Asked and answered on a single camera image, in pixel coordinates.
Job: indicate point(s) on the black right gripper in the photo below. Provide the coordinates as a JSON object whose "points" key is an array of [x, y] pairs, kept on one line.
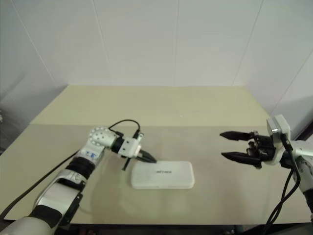
{"points": [[262, 147]]}

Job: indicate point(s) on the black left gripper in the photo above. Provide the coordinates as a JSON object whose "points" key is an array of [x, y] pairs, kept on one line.
{"points": [[143, 154]]}

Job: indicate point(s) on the white rectangular box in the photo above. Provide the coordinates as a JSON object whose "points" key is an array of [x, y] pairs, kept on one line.
{"points": [[162, 175]]}

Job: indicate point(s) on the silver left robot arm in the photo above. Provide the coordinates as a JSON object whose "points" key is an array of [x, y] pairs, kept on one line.
{"points": [[97, 138]]}

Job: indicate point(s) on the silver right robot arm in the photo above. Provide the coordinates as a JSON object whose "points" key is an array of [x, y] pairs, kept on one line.
{"points": [[305, 149]]}

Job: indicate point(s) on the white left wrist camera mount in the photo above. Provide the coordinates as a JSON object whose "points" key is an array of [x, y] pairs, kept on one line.
{"points": [[129, 148]]}

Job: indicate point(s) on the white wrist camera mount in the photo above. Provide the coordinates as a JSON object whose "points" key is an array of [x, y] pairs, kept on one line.
{"points": [[278, 132], [129, 148]]}

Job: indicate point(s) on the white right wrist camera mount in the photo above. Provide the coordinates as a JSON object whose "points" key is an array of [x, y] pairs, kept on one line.
{"points": [[278, 132]]}

